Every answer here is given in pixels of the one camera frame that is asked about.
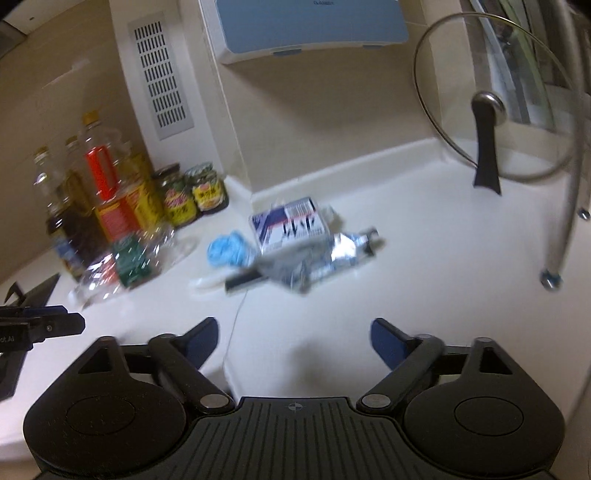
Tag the blue white wall-mounted box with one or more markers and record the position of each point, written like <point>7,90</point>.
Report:
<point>309,23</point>

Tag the silver foil packet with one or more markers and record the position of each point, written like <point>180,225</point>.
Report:
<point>337,249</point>

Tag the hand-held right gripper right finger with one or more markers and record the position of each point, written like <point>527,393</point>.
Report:
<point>385,341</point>

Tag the green label clear plastic bottle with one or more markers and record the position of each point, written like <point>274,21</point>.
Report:
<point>134,258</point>

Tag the black lighter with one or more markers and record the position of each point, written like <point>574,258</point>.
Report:
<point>242,280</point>

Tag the glass jar with green lid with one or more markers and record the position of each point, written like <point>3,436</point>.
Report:
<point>207,194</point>
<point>178,203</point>

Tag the white wall vent grille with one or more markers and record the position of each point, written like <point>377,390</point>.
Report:
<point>178,133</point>

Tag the small white plastic item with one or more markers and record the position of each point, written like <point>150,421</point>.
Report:
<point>207,282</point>

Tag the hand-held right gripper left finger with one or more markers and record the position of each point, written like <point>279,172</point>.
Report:
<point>203,341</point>

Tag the slim yellow cap sauce bottle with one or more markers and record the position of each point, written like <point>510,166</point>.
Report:
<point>76,184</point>

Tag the black pan support grate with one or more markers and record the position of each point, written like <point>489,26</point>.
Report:
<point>41,290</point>

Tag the blue label oil bottle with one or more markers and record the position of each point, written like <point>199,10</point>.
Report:
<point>69,230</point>

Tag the blue crumpled cloth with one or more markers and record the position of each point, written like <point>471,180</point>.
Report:
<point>226,251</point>

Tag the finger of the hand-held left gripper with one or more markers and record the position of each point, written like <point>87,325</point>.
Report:
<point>32,312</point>
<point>60,326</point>

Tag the white blue milk carton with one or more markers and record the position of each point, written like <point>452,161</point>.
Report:
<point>286,226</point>

